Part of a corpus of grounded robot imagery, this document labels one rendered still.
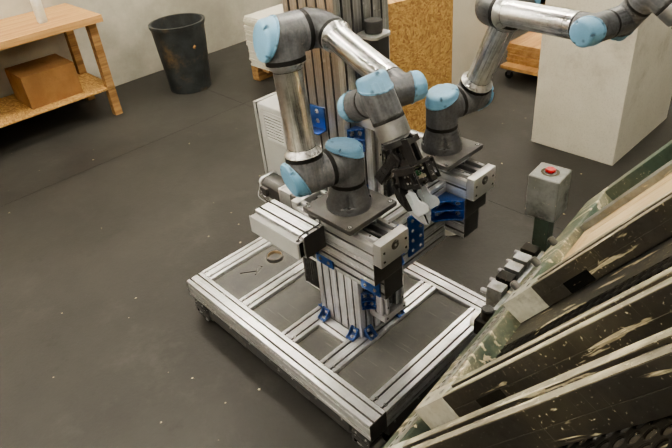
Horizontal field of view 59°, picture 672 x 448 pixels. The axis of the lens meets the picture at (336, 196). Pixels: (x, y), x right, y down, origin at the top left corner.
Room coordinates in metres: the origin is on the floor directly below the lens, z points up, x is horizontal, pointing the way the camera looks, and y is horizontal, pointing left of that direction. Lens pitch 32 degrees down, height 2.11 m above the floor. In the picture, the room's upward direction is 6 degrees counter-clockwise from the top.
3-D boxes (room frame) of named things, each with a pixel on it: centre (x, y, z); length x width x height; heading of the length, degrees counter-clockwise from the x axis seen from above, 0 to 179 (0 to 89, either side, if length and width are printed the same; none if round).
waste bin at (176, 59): (5.63, 1.32, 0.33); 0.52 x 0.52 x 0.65
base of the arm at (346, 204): (1.64, -0.04, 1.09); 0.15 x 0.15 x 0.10
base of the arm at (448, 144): (1.96, -0.41, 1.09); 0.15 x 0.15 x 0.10
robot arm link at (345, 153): (1.64, -0.04, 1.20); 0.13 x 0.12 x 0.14; 118
